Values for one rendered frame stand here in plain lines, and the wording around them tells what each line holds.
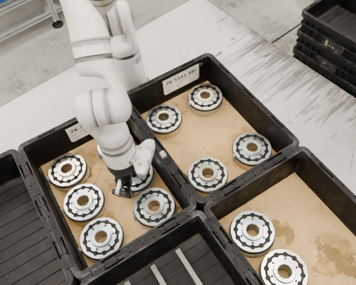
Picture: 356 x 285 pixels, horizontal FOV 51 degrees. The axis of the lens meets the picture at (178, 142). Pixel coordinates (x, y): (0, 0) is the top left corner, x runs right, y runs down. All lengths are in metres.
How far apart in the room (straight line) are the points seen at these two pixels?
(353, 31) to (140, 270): 1.51
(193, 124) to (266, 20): 1.79
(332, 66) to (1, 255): 1.55
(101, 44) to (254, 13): 2.21
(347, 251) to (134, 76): 0.78
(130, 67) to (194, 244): 0.57
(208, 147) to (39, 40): 2.03
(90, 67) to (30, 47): 2.17
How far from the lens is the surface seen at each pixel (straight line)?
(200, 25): 1.61
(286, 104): 1.33
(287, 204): 0.98
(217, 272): 0.90
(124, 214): 0.97
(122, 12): 1.09
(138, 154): 0.83
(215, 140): 1.06
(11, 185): 1.12
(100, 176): 1.03
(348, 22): 2.05
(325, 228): 0.98
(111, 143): 0.76
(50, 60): 2.70
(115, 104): 0.68
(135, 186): 0.97
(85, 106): 0.69
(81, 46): 0.69
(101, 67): 0.69
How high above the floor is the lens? 1.70
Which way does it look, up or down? 56 degrees down
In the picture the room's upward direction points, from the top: 7 degrees counter-clockwise
